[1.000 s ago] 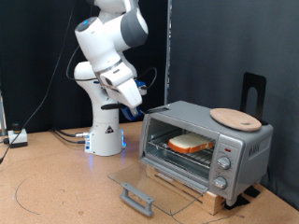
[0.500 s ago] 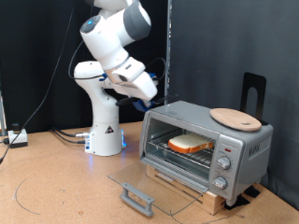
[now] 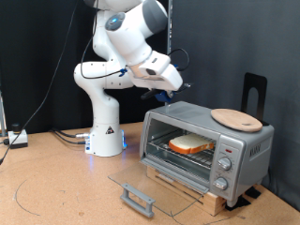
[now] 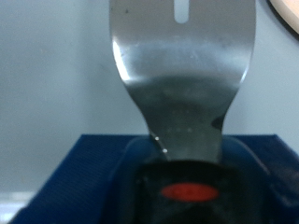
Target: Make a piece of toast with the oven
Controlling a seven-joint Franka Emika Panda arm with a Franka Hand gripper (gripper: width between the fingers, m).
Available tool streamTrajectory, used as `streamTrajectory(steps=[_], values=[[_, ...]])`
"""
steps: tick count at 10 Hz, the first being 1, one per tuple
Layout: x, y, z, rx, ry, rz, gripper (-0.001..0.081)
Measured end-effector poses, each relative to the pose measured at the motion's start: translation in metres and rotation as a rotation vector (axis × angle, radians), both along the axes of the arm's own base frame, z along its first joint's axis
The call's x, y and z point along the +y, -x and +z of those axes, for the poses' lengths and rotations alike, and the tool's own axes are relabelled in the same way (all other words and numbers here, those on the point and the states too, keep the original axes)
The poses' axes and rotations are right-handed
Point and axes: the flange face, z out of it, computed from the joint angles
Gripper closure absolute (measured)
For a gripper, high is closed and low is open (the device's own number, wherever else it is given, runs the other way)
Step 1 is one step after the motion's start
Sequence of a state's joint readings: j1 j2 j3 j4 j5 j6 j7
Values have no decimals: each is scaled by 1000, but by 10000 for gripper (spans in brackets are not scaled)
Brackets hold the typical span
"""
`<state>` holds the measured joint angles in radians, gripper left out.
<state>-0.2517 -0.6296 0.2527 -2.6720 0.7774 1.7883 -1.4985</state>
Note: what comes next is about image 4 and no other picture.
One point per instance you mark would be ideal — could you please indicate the silver toaster oven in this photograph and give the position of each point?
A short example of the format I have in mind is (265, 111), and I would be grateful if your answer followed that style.
(46, 77)

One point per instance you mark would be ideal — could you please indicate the small blue block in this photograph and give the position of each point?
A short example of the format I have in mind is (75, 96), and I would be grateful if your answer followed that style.
(183, 77)

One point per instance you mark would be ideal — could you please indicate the round wooden cutting board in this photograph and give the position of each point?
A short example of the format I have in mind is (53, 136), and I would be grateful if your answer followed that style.
(289, 12)

